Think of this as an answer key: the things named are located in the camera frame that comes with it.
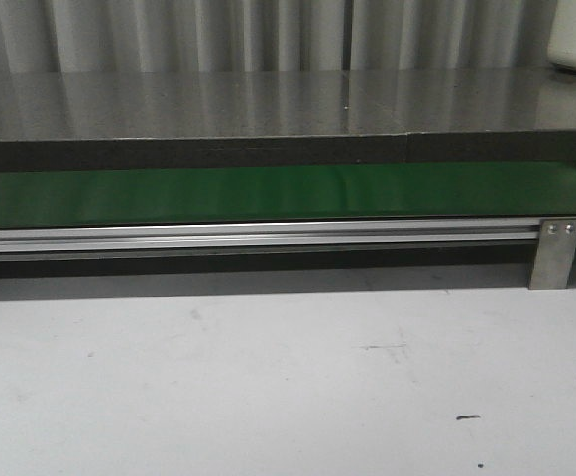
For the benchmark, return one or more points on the green conveyor belt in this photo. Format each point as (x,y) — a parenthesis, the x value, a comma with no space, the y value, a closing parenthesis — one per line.
(54,199)

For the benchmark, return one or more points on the black raised platform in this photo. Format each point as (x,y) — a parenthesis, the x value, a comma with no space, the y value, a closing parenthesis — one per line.
(126,120)

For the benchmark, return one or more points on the grey pleated curtain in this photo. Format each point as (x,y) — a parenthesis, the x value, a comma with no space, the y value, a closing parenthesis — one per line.
(203,36)

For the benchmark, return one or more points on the aluminium conveyor side rail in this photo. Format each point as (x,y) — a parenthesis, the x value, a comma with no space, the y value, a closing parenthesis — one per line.
(16,244)

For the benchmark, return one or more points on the steel conveyor support bracket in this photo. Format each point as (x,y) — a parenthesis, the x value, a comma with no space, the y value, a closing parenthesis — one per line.
(555,254)

